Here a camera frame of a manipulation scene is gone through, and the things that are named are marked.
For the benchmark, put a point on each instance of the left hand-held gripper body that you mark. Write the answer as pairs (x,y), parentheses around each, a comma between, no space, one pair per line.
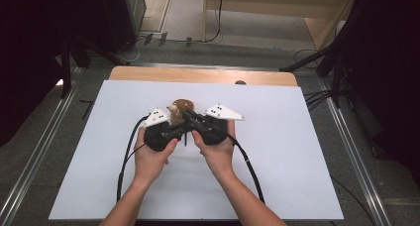
(158,138)

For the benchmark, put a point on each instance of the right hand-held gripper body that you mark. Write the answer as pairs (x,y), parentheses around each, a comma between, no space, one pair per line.
(216,127)

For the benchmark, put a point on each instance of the wooden cup with small figure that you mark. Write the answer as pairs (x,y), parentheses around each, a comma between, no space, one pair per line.
(180,112)

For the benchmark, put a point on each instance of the person's left hand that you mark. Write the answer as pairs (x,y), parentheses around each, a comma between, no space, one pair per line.
(150,163)

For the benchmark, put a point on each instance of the person's right hand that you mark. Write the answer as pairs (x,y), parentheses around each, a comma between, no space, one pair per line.
(216,160)

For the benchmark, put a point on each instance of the wooden table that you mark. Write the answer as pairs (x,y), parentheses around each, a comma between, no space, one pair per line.
(198,75)

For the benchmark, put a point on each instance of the dark round table grommet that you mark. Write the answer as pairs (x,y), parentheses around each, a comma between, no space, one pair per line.
(240,82)

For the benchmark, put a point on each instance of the white board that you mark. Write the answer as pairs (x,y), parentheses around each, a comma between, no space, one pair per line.
(280,173)

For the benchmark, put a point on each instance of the black metal stand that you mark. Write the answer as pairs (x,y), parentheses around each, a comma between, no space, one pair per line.
(66,70)
(336,80)

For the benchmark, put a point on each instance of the dark cabinet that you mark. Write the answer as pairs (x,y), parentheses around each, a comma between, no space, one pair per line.
(115,18)

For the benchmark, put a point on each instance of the light wooden furniture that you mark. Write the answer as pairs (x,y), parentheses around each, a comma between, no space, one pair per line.
(323,31)

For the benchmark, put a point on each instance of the dark curtain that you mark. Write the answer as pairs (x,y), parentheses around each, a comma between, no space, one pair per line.
(26,37)
(389,54)

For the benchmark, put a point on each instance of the metal floor rail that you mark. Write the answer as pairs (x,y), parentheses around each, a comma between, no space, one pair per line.
(36,160)
(340,120)

